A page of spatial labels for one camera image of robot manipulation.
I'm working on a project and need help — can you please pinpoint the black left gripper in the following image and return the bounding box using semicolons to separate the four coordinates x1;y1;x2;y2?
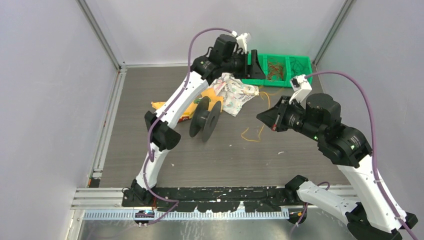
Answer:
222;49;267;80

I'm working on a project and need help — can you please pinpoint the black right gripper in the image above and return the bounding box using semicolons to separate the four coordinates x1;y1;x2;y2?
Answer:
257;94;324;142

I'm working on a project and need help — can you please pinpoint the yellow wire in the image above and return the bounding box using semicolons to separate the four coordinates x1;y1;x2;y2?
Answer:
240;86;286;143

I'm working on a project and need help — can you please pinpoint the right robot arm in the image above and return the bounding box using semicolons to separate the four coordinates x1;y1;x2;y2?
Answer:
256;93;418;240

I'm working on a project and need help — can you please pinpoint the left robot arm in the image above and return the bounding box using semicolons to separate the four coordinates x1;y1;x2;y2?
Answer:
122;31;264;207

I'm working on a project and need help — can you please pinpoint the green three-compartment bin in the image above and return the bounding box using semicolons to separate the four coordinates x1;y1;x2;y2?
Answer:
241;53;313;88

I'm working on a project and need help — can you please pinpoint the white patterned cloth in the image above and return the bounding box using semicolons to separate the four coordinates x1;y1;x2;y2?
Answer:
209;73;259;117

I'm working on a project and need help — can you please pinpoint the red wire bundle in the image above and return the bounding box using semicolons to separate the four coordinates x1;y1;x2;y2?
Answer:
266;57;285;81

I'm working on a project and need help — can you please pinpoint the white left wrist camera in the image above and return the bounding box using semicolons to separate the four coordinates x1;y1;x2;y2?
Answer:
230;31;252;54

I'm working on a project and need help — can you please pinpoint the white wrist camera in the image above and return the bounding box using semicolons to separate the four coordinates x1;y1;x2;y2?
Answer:
230;31;252;54
289;74;312;104

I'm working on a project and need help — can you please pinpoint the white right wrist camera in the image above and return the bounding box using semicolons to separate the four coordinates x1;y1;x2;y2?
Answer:
289;74;312;104

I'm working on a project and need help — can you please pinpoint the dark green wire bundle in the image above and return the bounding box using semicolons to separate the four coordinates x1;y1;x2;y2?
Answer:
288;56;310;80

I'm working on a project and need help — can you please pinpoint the black cable spool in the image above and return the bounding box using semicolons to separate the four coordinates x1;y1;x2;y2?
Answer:
189;96;222;143

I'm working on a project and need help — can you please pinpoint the slotted aluminium rail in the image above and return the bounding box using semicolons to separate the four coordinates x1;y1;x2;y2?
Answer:
83;208;290;221

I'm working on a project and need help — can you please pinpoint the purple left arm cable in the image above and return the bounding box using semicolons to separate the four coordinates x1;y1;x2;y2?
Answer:
134;27;234;227

